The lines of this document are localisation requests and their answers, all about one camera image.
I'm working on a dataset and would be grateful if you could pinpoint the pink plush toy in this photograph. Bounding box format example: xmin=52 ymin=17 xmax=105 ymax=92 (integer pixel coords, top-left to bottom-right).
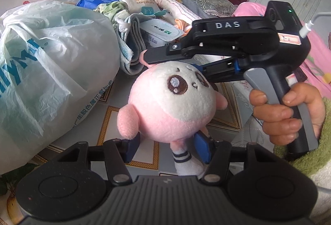
xmin=117 ymin=50 xmax=228 ymax=177

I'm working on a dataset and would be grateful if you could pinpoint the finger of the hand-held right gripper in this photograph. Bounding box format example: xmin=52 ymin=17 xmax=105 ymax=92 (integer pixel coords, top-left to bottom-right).
xmin=142 ymin=43 xmax=249 ymax=65
xmin=199 ymin=58 xmax=247 ymax=84

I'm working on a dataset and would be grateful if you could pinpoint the teal white tissue packet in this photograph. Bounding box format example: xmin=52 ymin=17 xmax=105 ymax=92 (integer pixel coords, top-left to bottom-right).
xmin=141 ymin=19 xmax=186 ymax=50

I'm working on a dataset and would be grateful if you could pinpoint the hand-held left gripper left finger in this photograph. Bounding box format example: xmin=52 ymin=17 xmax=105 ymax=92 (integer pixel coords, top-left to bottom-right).
xmin=53 ymin=134 xmax=142 ymax=185

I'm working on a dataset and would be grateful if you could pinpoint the white cable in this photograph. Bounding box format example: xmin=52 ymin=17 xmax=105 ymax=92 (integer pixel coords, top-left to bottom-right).
xmin=299 ymin=12 xmax=327 ymax=38

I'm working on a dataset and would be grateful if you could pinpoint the blue white plastic packet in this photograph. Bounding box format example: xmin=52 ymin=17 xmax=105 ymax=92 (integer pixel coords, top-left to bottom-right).
xmin=75 ymin=0 xmax=119 ymax=8

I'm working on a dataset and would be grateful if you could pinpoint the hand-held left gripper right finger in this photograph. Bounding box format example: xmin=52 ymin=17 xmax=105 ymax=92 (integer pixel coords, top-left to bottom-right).
xmin=193 ymin=132 xmax=276 ymax=185

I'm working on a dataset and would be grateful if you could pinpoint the person's right hand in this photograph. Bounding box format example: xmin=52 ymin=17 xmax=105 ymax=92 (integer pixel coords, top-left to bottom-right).
xmin=249 ymin=82 xmax=326 ymax=145

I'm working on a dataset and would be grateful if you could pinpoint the white plastic bag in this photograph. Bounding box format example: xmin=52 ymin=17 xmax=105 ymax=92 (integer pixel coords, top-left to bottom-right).
xmin=0 ymin=0 xmax=121 ymax=176

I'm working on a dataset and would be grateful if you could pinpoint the green cloth scrunchie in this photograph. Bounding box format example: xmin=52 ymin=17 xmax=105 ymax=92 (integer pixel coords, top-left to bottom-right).
xmin=94 ymin=1 xmax=130 ymax=31

